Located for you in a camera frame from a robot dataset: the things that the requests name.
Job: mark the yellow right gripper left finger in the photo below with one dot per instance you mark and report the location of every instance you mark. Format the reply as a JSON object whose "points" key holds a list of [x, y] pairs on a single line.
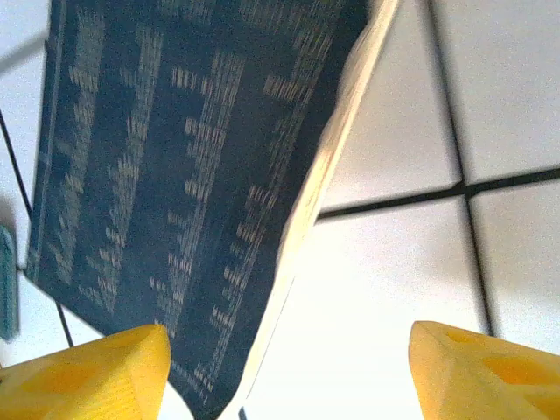
{"points": [[87, 376]]}

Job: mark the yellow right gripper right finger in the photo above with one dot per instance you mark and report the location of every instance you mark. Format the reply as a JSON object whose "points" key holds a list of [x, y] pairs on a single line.
{"points": [[490, 380]]}

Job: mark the teal notebook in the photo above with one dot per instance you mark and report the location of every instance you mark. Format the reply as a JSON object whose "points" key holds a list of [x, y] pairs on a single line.
{"points": [[8, 284]]}

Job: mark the dark blue patterned book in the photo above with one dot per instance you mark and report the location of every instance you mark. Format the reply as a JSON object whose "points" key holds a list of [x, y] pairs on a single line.
{"points": [[175, 175]]}

